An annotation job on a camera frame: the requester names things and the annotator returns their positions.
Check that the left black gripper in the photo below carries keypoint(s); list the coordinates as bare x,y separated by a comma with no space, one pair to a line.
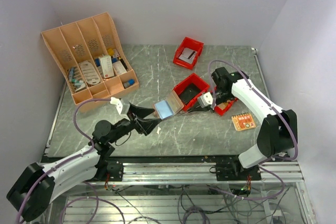
142,125

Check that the red bin with gold cards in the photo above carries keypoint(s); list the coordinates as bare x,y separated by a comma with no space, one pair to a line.
222,112

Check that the red bin with black cards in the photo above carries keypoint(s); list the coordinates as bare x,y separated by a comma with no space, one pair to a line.
198,81

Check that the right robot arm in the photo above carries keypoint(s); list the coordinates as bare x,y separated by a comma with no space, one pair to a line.
278,127

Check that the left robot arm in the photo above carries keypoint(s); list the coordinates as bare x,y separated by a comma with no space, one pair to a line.
38,185

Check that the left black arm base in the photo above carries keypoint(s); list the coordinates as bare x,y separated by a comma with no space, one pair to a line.
111,171

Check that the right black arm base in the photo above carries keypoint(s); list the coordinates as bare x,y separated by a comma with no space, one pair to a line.
233,171

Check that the black cards stack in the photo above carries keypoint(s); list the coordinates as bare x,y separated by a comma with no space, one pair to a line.
190,92

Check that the white cards stack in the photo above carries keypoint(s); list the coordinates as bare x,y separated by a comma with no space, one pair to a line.
188,55

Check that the red bin with white cards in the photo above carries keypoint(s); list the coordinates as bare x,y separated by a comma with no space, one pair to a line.
191,44

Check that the orange spiral notebook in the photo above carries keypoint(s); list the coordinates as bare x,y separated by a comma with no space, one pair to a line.
243,122

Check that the blue capped bottle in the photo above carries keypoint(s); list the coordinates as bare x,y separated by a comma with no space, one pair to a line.
129,83

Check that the white small box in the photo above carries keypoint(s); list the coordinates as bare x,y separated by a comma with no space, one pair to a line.
119,67

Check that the white oval remote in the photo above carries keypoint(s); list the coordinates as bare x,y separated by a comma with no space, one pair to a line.
91,76

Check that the white red box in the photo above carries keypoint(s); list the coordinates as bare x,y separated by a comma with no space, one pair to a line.
106,66

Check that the yellow small item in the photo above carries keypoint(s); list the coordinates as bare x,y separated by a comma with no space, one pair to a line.
111,52

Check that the pens bundle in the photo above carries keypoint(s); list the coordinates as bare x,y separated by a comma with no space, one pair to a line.
76,80

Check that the orange desk organizer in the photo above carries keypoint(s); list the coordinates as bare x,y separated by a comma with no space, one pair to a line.
89,54

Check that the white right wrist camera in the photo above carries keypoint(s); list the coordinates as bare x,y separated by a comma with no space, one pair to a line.
206,99

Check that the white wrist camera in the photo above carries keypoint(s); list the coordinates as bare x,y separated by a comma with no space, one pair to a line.
206,99
122,106

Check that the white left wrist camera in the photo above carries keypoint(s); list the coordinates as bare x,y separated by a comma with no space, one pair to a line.
122,106

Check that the aluminium rail frame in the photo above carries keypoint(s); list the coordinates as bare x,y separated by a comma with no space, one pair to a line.
182,190

